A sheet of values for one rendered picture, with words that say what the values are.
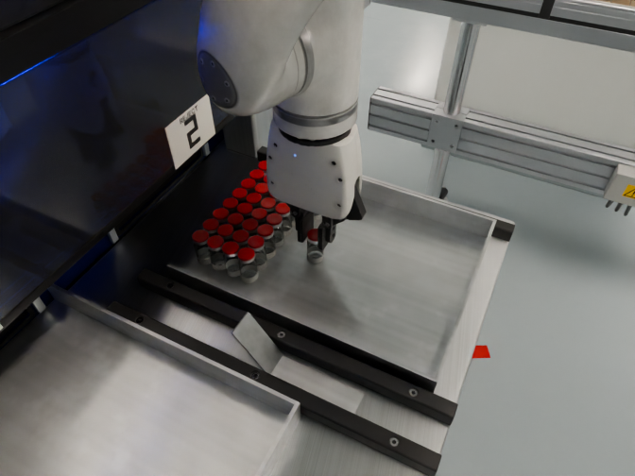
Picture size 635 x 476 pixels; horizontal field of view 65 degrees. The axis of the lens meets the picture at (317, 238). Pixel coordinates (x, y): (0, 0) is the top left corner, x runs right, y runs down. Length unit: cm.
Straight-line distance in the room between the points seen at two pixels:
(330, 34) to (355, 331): 33
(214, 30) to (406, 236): 42
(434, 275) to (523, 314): 117
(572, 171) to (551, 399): 66
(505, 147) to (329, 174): 111
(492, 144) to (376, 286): 101
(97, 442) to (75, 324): 15
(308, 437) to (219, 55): 36
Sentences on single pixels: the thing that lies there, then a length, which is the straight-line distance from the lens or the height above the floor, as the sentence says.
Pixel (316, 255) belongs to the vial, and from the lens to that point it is 64.
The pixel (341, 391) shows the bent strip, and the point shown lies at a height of 88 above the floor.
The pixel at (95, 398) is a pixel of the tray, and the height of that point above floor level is 88.
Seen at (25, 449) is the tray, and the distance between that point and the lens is 60.
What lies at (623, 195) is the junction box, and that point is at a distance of 157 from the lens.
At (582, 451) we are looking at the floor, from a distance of 163.
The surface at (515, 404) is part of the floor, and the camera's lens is 162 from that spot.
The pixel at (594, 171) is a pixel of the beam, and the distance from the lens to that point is 159.
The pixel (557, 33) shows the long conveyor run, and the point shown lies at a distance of 139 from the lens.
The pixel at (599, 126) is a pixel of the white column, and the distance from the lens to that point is 220.
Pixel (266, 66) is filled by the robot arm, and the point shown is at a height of 121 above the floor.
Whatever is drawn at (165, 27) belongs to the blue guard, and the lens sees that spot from 59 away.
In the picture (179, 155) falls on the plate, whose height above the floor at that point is 100.
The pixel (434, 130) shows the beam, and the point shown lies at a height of 49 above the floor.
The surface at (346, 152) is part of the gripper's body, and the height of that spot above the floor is 108.
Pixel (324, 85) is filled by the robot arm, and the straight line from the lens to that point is 45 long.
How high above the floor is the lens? 138
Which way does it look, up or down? 47 degrees down
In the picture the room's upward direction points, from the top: straight up
